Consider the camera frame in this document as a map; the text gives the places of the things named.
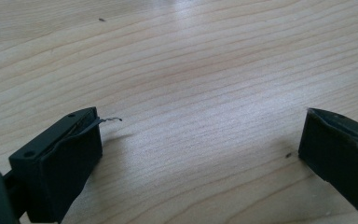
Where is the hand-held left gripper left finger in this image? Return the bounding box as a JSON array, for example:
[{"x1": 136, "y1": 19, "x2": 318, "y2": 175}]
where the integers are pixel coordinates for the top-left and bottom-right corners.
[{"x1": 3, "y1": 106, "x2": 123, "y2": 224}]

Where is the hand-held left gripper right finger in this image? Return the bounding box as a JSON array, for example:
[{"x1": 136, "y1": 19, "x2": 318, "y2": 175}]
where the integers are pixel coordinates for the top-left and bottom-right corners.
[{"x1": 297, "y1": 107, "x2": 358, "y2": 224}]

